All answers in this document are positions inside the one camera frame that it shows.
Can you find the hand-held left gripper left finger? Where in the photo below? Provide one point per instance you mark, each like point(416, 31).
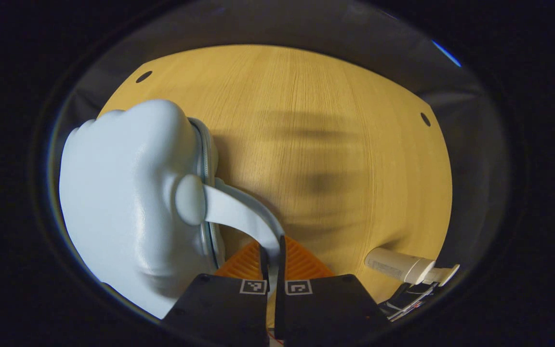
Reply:
point(219, 308)

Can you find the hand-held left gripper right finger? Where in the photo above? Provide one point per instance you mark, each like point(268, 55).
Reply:
point(325, 308)

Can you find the white pump bottle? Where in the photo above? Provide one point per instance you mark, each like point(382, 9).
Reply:
point(393, 264)

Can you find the light blue suitcase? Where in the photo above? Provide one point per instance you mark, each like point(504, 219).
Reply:
point(123, 193)

